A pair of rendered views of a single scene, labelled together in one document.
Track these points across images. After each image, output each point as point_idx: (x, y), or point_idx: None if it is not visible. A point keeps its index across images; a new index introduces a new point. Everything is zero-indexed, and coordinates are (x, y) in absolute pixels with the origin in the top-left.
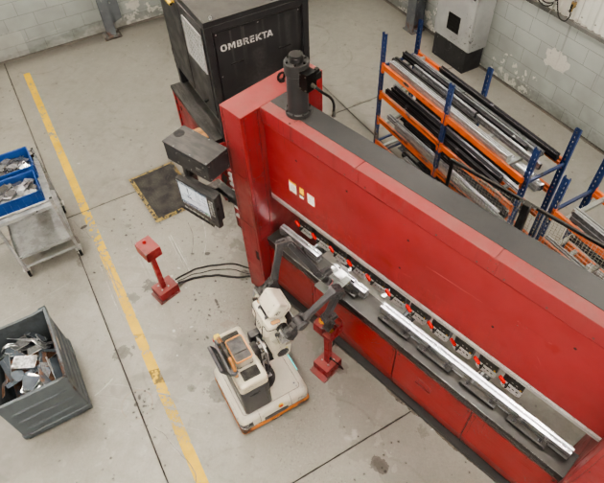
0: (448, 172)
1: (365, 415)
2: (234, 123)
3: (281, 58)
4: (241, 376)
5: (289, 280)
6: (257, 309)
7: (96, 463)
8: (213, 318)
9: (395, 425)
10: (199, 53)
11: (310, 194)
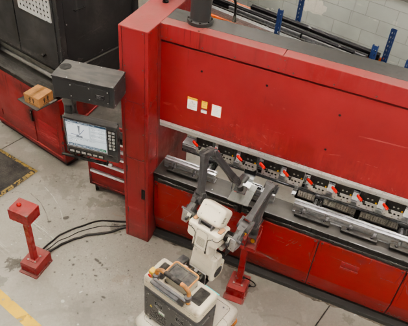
0: None
1: (293, 321)
2: (138, 40)
3: (115, 6)
4: (192, 302)
5: (178, 213)
6: (197, 224)
7: None
8: (101, 277)
9: (323, 322)
10: (41, 1)
11: (215, 104)
